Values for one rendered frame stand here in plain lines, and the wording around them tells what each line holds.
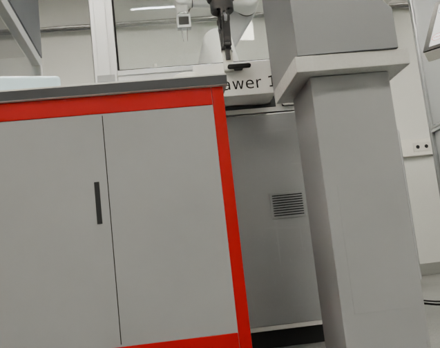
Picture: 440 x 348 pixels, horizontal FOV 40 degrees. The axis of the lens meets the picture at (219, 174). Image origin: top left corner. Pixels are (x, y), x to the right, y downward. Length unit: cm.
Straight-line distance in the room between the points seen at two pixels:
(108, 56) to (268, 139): 62
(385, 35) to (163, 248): 73
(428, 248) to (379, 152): 420
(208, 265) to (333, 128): 44
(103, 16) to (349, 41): 101
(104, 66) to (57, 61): 343
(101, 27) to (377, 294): 131
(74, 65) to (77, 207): 413
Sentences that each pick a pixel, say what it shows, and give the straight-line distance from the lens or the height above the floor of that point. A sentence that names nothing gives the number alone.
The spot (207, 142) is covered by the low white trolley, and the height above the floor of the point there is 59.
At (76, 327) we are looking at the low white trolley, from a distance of 146.
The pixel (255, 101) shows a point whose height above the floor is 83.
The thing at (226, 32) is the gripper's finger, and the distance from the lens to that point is 196.
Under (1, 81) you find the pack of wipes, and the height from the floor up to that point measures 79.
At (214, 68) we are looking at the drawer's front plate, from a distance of 197.
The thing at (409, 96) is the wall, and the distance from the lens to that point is 584.
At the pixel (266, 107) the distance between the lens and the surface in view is 214.
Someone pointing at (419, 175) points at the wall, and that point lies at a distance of 571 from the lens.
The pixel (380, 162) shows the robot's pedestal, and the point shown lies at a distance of 150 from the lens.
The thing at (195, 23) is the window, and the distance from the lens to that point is 223.
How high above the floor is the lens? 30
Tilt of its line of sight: 8 degrees up
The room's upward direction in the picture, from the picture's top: 6 degrees counter-clockwise
